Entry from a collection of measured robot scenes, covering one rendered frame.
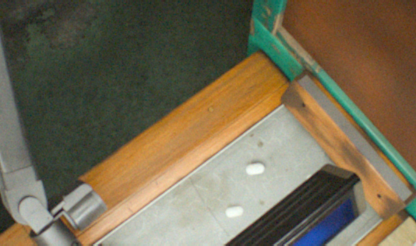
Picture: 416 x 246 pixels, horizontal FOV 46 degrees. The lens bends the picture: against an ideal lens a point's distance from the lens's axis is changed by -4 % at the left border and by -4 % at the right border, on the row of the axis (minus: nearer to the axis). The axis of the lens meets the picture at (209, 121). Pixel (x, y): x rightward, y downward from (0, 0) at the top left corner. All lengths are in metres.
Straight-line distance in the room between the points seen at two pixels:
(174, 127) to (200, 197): 0.14
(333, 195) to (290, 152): 0.41
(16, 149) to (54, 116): 1.11
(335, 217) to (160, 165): 0.43
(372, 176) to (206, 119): 0.33
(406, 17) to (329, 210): 0.26
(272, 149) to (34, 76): 1.20
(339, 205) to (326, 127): 0.33
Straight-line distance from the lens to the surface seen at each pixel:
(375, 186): 0.91
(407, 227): 0.98
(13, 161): 0.79
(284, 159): 0.99
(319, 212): 0.59
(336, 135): 0.91
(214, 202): 0.96
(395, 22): 0.69
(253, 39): 1.06
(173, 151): 0.96
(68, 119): 1.87
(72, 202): 0.84
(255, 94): 1.00
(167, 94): 1.84
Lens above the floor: 1.68
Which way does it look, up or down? 70 degrees down
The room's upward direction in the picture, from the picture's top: 2 degrees counter-clockwise
